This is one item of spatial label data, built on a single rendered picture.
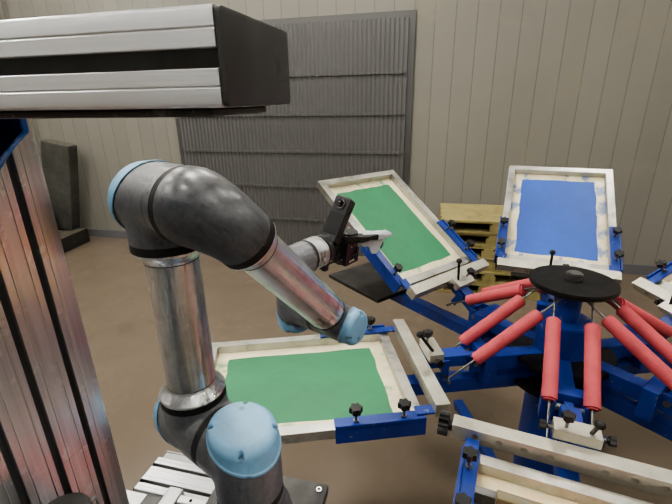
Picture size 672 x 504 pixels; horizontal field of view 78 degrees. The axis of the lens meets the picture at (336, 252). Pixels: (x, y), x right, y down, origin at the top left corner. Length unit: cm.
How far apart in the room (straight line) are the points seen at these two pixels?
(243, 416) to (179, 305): 22
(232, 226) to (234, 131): 524
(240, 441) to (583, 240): 227
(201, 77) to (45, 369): 43
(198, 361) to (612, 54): 514
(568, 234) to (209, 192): 233
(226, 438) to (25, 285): 37
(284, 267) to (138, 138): 609
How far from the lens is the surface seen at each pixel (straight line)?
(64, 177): 712
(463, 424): 143
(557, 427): 146
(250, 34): 25
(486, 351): 170
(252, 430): 75
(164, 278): 69
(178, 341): 74
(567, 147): 539
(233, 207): 57
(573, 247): 263
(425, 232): 243
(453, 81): 519
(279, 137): 554
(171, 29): 23
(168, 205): 58
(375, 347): 189
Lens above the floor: 199
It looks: 20 degrees down
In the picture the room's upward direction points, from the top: 1 degrees counter-clockwise
